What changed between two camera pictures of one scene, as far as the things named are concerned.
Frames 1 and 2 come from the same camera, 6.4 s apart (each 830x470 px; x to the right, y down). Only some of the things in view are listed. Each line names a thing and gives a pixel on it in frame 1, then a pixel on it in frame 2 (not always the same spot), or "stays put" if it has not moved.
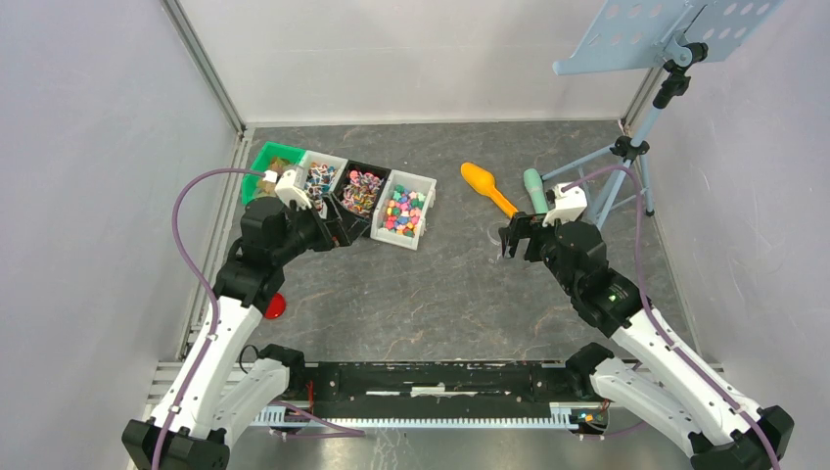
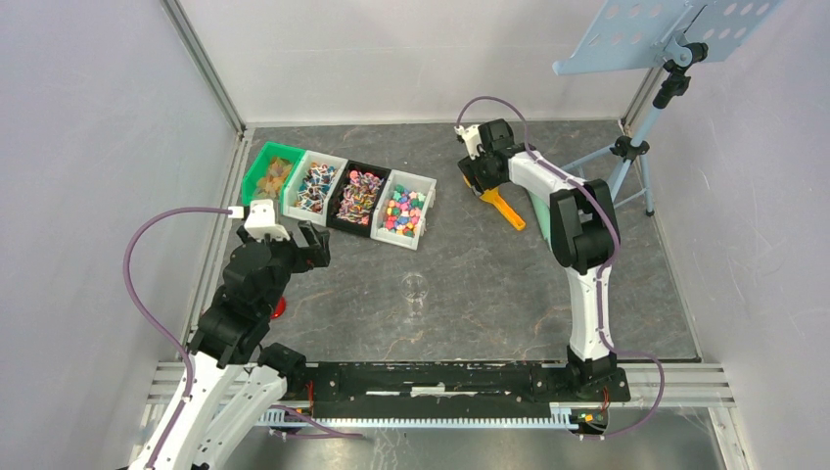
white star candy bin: [398, 217] stays put
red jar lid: [276, 306] stays put
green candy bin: [272, 157] stays put
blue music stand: [624, 32] stays put
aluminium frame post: [205, 63] stays put
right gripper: [524, 225] to [470, 167]
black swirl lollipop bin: [356, 191] stays put
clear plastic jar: [492, 230] to [415, 288]
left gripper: [332, 233] to [317, 254]
